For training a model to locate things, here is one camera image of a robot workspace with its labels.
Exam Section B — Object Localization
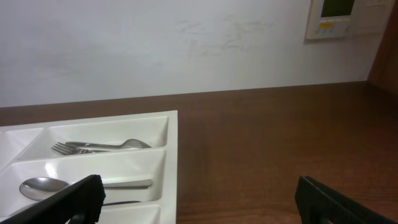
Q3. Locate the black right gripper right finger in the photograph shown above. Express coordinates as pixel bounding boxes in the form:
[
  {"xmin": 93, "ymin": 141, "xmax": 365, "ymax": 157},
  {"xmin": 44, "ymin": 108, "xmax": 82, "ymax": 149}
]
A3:
[{"xmin": 295, "ymin": 176, "xmax": 397, "ymax": 224}]

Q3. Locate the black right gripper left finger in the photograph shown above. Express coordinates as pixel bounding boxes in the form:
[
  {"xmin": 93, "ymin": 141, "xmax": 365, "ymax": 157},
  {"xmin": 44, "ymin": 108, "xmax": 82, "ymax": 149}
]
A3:
[{"xmin": 1, "ymin": 175, "xmax": 106, "ymax": 224}]

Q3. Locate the metal fork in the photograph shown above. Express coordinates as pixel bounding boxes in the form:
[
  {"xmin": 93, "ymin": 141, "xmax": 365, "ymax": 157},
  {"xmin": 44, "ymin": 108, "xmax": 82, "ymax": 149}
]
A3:
[
  {"xmin": 65, "ymin": 139, "xmax": 151, "ymax": 149},
  {"xmin": 51, "ymin": 142, "xmax": 106, "ymax": 156}
]

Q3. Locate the white cutlery tray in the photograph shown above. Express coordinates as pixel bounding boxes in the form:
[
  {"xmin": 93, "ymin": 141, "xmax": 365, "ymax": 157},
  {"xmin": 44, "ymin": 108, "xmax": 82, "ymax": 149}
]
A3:
[{"xmin": 1, "ymin": 111, "xmax": 178, "ymax": 223}]

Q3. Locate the white wall control panel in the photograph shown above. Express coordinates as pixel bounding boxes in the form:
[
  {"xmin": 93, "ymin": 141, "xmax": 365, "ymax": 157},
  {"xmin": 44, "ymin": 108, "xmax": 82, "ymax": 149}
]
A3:
[{"xmin": 305, "ymin": 0, "xmax": 395, "ymax": 40}]

